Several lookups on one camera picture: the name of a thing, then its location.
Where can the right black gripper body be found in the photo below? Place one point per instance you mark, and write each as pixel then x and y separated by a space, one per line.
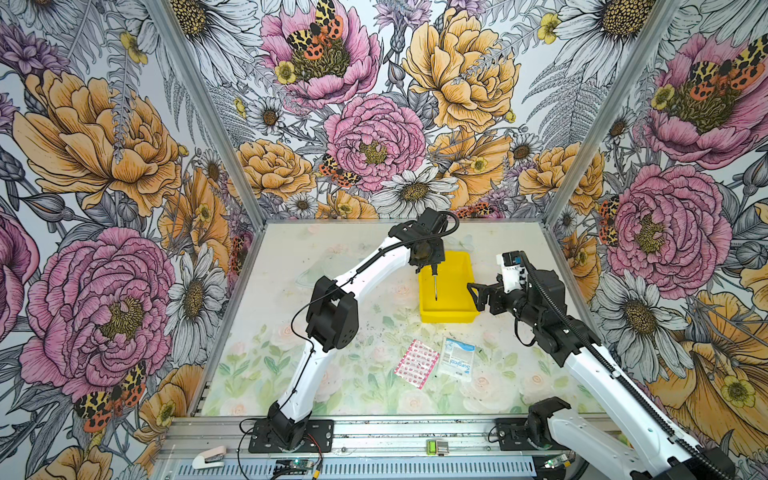
pixel 501 300

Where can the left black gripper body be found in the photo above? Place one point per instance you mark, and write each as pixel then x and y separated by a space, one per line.
pixel 434 253

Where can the black yellow screwdriver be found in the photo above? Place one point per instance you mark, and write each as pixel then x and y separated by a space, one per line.
pixel 435 282

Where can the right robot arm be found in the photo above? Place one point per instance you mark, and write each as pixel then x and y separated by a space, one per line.
pixel 656 447

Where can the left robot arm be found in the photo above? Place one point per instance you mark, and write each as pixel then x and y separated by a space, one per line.
pixel 332 315

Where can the yellow plastic bin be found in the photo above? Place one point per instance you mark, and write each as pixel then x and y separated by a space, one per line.
pixel 455 305

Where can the white blue packet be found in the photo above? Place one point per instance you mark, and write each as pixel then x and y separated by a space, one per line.
pixel 456 359

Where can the pink patterned packet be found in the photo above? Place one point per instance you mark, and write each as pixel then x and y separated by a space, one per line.
pixel 417 364

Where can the small green display module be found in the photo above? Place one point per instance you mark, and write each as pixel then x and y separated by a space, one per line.
pixel 436 447

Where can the right green circuit board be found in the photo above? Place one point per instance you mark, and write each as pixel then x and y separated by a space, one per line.
pixel 557 462

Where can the green circuit board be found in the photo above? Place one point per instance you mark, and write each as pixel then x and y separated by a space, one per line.
pixel 557 462
pixel 298 467

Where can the left green circuit board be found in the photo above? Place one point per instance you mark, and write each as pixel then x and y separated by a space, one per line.
pixel 298 467

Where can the white stapler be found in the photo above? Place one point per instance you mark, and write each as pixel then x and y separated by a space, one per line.
pixel 209 459

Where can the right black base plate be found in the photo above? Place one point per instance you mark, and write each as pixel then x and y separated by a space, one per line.
pixel 518 434

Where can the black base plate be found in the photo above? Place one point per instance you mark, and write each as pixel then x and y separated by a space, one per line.
pixel 518 434
pixel 309 436

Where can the aluminium front rail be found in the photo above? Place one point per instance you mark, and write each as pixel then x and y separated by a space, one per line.
pixel 370 448

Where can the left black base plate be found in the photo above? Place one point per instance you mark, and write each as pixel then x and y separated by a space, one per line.
pixel 309 436

